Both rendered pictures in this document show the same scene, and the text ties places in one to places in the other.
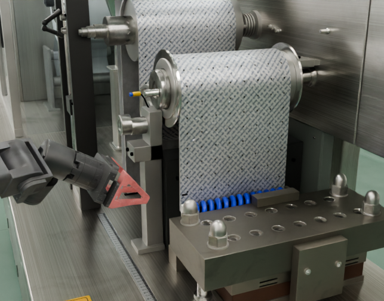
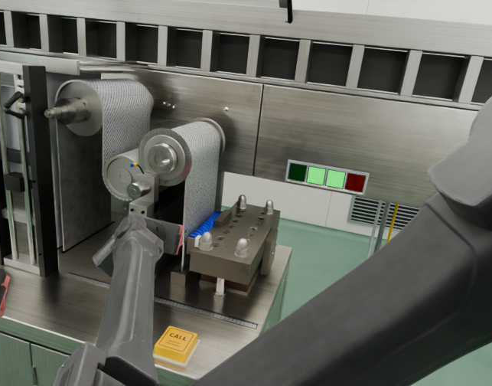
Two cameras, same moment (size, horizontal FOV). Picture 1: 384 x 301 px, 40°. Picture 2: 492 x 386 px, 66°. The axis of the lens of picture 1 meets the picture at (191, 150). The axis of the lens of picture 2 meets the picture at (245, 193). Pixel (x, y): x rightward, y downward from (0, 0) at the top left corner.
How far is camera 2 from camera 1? 0.71 m
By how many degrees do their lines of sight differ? 50
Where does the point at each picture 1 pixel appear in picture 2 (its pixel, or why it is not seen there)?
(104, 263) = not seen: hidden behind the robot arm
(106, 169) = (170, 227)
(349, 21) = (246, 103)
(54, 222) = (36, 296)
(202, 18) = (135, 99)
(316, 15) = (215, 98)
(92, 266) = not seen: hidden behind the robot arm
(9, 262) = not seen: outside the picture
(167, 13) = (116, 96)
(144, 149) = (151, 206)
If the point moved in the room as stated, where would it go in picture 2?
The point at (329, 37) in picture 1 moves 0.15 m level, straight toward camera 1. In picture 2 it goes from (227, 113) to (256, 122)
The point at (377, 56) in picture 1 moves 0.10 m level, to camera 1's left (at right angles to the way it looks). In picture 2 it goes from (269, 125) to (250, 127)
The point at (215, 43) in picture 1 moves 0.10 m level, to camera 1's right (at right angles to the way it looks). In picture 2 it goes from (141, 117) to (167, 116)
